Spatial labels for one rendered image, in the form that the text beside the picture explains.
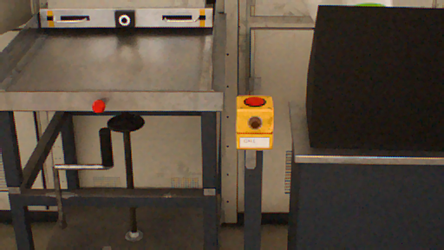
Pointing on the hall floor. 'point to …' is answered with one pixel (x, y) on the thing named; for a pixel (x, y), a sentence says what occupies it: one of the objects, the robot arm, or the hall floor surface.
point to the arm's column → (366, 207)
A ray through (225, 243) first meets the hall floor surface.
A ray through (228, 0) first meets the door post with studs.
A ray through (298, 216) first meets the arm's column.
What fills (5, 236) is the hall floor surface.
